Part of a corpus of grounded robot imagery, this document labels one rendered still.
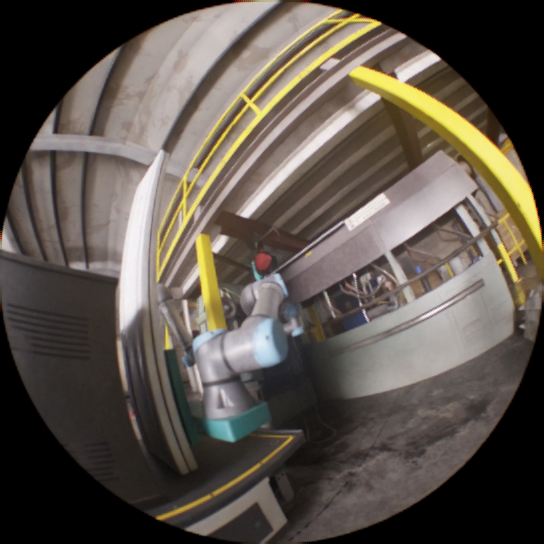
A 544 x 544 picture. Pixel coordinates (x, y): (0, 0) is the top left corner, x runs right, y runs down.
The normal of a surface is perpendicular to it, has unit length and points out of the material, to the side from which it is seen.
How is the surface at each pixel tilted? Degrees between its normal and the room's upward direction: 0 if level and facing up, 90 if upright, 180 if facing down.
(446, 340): 90
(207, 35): 171
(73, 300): 90
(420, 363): 90
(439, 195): 90
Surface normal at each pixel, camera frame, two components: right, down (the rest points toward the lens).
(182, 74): 0.17, 0.85
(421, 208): -0.71, -0.09
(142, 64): 0.39, 0.88
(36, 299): 0.77, -0.45
